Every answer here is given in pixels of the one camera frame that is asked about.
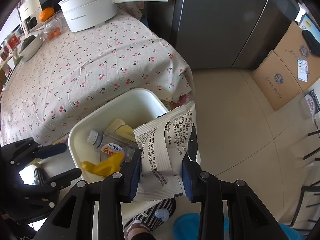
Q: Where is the yellow wrapper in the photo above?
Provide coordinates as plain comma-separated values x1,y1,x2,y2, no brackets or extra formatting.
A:
81,152,125,178

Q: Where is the clear plastic water bottle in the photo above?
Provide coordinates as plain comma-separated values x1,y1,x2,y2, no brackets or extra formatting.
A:
87,130,137,162

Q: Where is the beige yellow snack bag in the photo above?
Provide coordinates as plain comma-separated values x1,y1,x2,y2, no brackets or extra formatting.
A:
106,118,136,142

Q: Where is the white printed snack wrapper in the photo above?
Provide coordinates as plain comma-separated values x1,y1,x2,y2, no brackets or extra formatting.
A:
133,101,196,202

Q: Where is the white trash bin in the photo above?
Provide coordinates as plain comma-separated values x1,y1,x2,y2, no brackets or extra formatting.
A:
68,88,168,183

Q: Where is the blue plastic stool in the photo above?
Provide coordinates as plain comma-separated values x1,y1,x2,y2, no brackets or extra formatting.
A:
172,212,231,240

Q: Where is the striped slipper foot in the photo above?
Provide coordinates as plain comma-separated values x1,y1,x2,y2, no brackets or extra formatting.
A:
124,198,176,240

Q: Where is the cherry print tablecloth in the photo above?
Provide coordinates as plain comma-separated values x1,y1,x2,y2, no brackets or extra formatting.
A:
1,8,194,145

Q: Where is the dark green pumpkin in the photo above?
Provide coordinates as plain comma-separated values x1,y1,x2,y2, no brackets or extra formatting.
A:
21,35,36,51

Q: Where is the red label food jar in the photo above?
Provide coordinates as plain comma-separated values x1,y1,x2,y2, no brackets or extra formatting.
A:
5,32,20,51

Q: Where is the glass jar with wooden lid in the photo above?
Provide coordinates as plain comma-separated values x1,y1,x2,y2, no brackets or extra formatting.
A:
43,16,62,41

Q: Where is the lower cardboard box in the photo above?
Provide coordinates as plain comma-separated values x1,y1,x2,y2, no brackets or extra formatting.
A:
252,50,302,111

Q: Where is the cardboard box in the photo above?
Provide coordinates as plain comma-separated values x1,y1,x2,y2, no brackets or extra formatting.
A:
252,50,302,111
273,22,319,91

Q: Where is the cream air fryer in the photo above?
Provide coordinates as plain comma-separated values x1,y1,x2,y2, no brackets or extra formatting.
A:
18,0,43,35

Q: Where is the orange mandarin on jar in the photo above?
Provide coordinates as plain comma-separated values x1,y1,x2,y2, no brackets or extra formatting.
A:
39,7,55,22

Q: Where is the white electric cooking pot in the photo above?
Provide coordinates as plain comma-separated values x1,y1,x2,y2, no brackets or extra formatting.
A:
58,0,169,33

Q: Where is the upper cardboard box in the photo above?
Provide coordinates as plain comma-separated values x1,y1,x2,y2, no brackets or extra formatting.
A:
273,22,319,91

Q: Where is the grey refrigerator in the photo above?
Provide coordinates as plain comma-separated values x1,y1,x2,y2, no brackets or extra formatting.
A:
146,0,299,69

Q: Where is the cream bowl with green handle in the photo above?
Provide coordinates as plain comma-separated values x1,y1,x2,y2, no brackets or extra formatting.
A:
19,34,43,62

